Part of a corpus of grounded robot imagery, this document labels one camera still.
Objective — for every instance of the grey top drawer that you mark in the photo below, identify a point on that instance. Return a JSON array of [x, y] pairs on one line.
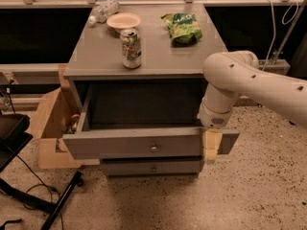
[[126, 119]]

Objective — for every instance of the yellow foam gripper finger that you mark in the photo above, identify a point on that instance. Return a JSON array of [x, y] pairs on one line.
[[212, 139]]

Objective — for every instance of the grey drawer cabinet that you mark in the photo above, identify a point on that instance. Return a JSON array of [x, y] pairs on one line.
[[98, 54]]

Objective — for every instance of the grey bottom drawer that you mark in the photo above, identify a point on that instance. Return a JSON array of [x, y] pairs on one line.
[[138, 167]]

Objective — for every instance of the crumpled soda can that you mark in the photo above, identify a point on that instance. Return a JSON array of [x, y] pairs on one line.
[[131, 48]]

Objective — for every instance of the brown bottle in box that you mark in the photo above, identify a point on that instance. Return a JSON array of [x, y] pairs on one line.
[[74, 120]]

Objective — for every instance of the metal railing post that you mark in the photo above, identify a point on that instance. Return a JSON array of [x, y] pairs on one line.
[[299, 10]]

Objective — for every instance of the green chip bag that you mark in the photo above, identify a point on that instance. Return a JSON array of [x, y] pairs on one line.
[[184, 28]]

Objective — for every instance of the grey drawer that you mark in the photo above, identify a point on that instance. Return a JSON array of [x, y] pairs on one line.
[[138, 167], [126, 119]]

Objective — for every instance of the black tray chair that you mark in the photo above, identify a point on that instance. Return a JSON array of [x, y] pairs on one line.
[[13, 136]]

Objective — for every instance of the cardboard box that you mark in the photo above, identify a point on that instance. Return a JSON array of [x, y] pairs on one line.
[[49, 123]]

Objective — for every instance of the black stand base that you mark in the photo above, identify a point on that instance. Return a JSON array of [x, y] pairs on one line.
[[50, 208]]

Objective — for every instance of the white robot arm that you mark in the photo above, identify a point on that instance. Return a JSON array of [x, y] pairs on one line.
[[231, 75]]

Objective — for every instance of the clear plastic water bottle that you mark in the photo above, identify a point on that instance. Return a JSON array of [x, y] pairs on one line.
[[101, 13]]

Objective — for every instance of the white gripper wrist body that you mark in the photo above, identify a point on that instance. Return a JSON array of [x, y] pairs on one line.
[[213, 118]]

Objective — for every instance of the white paper bowl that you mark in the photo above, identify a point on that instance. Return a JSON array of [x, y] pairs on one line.
[[123, 20]]

